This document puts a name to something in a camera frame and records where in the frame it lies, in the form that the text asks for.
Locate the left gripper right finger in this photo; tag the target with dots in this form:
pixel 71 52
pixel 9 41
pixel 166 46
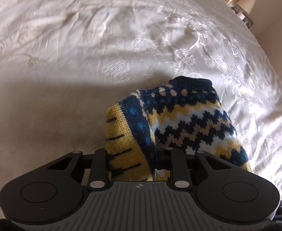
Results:
pixel 174 161

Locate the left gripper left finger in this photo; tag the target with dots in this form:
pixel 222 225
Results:
pixel 99 172

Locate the striped knit sweater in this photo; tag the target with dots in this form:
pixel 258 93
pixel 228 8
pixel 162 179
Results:
pixel 185 114

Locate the cream embroidered bedspread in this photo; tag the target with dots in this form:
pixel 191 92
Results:
pixel 63 63

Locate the cream table lamp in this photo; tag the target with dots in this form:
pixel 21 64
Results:
pixel 242 9

